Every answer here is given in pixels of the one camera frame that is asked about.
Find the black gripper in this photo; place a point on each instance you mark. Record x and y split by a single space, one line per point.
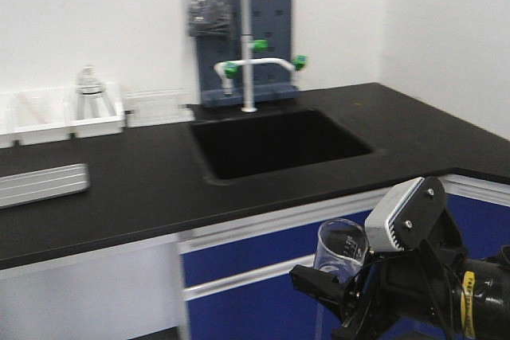
421 284

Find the clear glass beaker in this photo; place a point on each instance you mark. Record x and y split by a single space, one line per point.
341 248

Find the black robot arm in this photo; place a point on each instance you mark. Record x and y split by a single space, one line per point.
486 287

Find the silver metal tray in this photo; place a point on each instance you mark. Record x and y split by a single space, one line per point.
24 188

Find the blue cabinet drawer front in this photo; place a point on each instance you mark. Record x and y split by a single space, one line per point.
246 255

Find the black lab sink basin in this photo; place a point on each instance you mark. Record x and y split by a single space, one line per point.
237 148

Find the white gooseneck lab faucet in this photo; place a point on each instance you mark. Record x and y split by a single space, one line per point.
249 45

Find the clear acrylic box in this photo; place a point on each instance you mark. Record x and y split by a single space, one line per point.
148 108

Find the grey pegboard drying rack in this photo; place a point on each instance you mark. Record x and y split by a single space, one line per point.
215 26

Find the white plastic organiser bin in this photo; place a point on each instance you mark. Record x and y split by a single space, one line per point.
105 125

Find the clear flask in bin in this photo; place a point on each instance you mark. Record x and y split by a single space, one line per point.
93 92

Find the white organiser bin middle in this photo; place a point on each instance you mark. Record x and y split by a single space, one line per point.
35 116

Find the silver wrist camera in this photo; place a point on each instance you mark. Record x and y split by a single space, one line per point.
406 215

